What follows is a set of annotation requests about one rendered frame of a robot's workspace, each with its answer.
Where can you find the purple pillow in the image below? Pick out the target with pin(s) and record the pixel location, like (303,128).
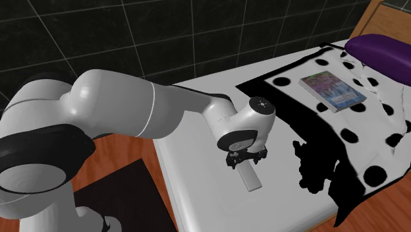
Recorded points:
(382,56)

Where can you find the book with purple blue cover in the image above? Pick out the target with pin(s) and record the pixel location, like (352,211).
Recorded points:
(332,90)

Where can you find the white blanket with black dots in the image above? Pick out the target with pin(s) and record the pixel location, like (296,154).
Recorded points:
(362,128)

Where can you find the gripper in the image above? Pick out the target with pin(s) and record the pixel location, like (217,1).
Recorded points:
(245,155)

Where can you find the grey flat rectangular slab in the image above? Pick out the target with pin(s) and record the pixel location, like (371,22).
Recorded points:
(250,178)

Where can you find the wooden bed with white mattress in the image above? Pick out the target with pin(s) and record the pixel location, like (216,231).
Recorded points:
(199,183)

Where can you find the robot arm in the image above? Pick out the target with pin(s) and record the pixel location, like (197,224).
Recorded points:
(109,102)

